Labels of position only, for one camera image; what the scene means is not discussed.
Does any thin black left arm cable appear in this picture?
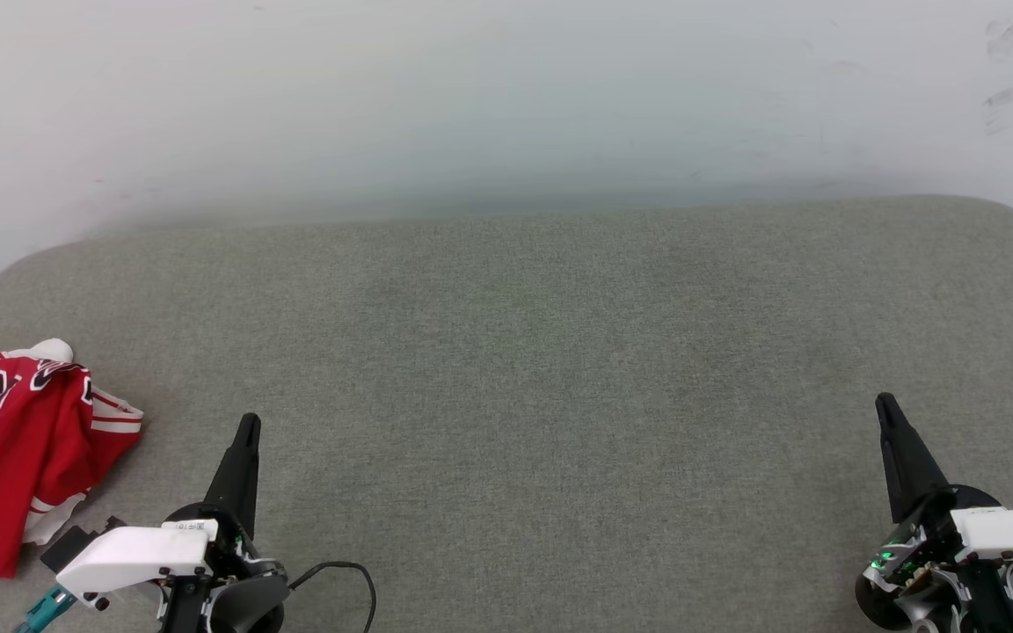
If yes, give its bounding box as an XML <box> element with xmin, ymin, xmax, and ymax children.
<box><xmin>287</xmin><ymin>561</ymin><xmax>378</xmax><ymax>633</ymax></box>

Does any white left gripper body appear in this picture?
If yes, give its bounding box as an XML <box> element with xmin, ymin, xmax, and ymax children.
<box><xmin>55</xmin><ymin>501</ymin><xmax>288</xmax><ymax>622</ymax></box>

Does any teal left camera connector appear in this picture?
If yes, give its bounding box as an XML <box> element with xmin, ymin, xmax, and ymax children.
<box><xmin>14</xmin><ymin>586</ymin><xmax>78</xmax><ymax>633</ymax></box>

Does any grey fabric sofa cushion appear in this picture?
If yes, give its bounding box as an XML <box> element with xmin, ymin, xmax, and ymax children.
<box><xmin>0</xmin><ymin>195</ymin><xmax>1013</xmax><ymax>633</ymax></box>

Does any red Bulls basketball jersey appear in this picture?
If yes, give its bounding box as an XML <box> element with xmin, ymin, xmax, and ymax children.
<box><xmin>0</xmin><ymin>338</ymin><xmax>145</xmax><ymax>579</ymax></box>

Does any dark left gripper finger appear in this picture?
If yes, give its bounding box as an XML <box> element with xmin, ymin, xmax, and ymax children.
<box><xmin>203</xmin><ymin>412</ymin><xmax>263</xmax><ymax>540</ymax></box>

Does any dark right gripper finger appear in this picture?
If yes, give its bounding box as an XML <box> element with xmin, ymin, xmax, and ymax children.
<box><xmin>875</xmin><ymin>392</ymin><xmax>952</xmax><ymax>526</ymax></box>

